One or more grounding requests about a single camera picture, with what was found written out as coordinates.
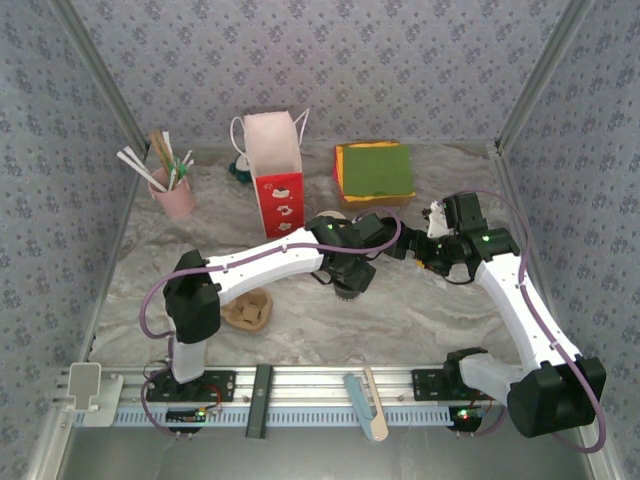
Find light blue slotted cable duct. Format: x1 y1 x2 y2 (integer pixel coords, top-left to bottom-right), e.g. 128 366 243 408
114 407 461 429

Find aluminium side rail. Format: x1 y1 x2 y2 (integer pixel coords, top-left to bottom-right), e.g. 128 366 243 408
492 144 574 364
82 144 151 366

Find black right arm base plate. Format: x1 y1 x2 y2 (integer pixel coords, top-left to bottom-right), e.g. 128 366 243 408
410 368 504 403

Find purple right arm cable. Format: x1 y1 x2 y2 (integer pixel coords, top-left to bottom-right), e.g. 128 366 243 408
447 188 609 454

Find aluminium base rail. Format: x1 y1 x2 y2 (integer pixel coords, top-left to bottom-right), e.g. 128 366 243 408
57 364 599 406

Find flat wooden stick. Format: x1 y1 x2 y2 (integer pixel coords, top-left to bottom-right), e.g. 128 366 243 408
364 367 390 442

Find brown pulp cup carrier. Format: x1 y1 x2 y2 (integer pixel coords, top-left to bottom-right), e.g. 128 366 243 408
220 287 275 332

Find light blue plastic tool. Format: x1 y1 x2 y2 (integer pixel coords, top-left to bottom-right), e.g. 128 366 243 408
342 374 381 442

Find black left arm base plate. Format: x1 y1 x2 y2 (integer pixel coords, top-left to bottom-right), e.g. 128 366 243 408
145 368 237 403

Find teal alarm clock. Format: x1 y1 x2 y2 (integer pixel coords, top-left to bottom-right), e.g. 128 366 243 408
228 152 256 185

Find aluminium frame post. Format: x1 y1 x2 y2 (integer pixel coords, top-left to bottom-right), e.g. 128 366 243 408
47 0 151 151
494 0 599 151

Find pink straw holder cup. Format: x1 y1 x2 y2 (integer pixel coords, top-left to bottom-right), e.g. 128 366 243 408
147 167 197 219

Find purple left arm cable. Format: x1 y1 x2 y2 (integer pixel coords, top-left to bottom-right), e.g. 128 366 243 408
141 209 403 439

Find white plastic bracket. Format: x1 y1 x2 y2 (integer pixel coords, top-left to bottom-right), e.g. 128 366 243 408
67 362 124 427

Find yellow red napkin stack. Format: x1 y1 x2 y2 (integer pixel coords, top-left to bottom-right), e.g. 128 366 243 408
333 140 417 211

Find red white paper gift bag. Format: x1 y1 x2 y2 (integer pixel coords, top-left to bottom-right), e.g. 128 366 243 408
229 108 311 240

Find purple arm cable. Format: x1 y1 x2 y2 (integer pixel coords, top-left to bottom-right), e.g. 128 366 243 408
447 188 609 454
141 209 403 439

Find dark green flat bar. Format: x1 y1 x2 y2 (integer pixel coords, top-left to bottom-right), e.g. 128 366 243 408
245 364 275 440

